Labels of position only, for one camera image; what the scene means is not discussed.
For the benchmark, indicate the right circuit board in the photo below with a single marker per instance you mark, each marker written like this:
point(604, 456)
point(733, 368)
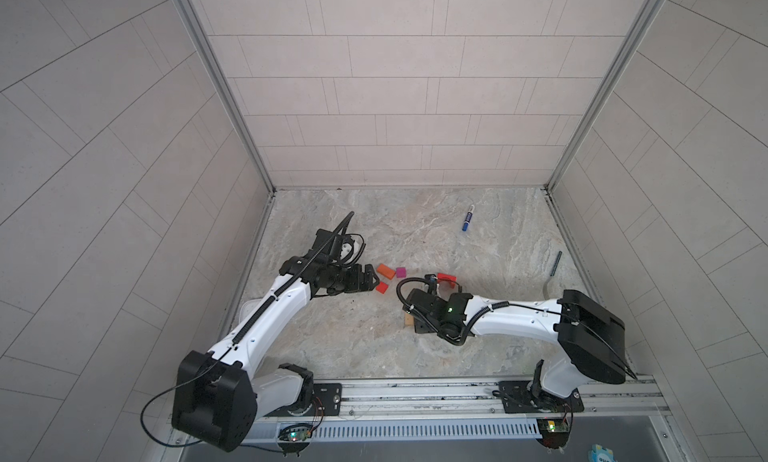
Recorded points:
point(555, 433)

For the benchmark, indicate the orange rectangular block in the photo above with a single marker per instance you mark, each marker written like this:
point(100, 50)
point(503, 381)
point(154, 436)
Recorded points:
point(386, 271)

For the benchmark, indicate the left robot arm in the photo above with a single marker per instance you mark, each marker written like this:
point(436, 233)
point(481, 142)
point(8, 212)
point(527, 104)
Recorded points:
point(252, 354)

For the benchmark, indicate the circuit board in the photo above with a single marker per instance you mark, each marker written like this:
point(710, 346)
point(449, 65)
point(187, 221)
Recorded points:
point(297, 433)
point(555, 433)

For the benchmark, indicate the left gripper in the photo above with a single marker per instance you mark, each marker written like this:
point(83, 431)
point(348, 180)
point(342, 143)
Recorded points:
point(354, 284)

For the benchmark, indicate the aluminium mounting rail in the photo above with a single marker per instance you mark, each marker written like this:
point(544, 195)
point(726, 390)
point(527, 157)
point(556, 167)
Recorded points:
point(464, 398)

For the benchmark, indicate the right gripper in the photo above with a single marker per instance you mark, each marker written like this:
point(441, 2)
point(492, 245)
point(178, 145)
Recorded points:
point(417, 327)

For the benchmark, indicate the blue marker pen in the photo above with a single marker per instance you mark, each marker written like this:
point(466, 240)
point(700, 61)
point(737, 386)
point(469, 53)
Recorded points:
point(468, 218)

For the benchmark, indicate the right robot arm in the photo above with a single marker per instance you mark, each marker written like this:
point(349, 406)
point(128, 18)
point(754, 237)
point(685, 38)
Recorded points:
point(590, 338)

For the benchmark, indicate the left circuit board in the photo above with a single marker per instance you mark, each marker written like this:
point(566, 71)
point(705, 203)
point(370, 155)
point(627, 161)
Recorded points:
point(297, 433)

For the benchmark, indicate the dark grey pen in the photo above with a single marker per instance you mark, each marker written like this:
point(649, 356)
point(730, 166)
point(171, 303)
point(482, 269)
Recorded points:
point(555, 265)

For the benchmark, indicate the white plastic lid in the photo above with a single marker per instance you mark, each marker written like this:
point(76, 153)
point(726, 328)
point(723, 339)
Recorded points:
point(247, 309)

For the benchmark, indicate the light blue object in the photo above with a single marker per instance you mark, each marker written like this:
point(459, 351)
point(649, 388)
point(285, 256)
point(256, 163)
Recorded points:
point(599, 453)

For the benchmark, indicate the red arch block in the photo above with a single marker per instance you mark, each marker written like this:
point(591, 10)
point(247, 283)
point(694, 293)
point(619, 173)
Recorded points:
point(446, 278)

